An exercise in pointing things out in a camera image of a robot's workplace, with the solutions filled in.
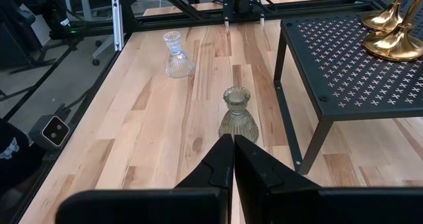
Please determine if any black equipment stand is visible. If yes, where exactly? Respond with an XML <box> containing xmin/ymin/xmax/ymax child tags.
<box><xmin>0</xmin><ymin>0</ymin><xmax>82</xmax><ymax>75</ymax></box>

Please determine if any silver metal bracket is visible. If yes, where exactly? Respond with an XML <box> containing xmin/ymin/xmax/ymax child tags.
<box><xmin>111</xmin><ymin>0</ymin><xmax>122</xmax><ymax>52</ymax></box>

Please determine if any person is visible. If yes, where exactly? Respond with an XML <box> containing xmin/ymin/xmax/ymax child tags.
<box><xmin>0</xmin><ymin>118</ymin><xmax>47</xmax><ymax>198</ymax></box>

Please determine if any green ribbed glass candle holder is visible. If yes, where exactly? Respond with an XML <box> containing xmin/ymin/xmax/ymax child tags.
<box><xmin>217</xmin><ymin>86</ymin><xmax>260</xmax><ymax>144</ymax></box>

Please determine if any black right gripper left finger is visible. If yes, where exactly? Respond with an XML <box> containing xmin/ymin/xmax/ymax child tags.
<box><xmin>173</xmin><ymin>133</ymin><xmax>235</xmax><ymax>190</ymax></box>

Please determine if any black perforated metal shelf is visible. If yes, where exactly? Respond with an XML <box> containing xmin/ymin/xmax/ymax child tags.
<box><xmin>273</xmin><ymin>11</ymin><xmax>423</xmax><ymax>176</ymax></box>

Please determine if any brass candlestick holder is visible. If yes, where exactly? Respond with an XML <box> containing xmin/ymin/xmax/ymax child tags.
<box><xmin>362</xmin><ymin>0</ymin><xmax>423</xmax><ymax>62</ymax></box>
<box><xmin>361</xmin><ymin>0</ymin><xmax>409</xmax><ymax>32</ymax></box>

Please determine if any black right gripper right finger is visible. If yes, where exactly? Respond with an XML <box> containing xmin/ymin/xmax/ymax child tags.
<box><xmin>235</xmin><ymin>135</ymin><xmax>321</xmax><ymax>224</ymax></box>

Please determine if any white office chair base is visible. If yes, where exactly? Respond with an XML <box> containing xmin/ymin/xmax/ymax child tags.
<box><xmin>91</xmin><ymin>35</ymin><xmax>115</xmax><ymax>67</ymax></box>

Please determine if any grey depth camera box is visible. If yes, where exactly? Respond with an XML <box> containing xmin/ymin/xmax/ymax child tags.
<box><xmin>28</xmin><ymin>114</ymin><xmax>71</xmax><ymax>151</ymax></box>

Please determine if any clear ribbed glass candle holder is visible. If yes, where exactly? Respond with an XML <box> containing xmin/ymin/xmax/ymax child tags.
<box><xmin>163</xmin><ymin>31</ymin><xmax>196</xmax><ymax>79</ymax></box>

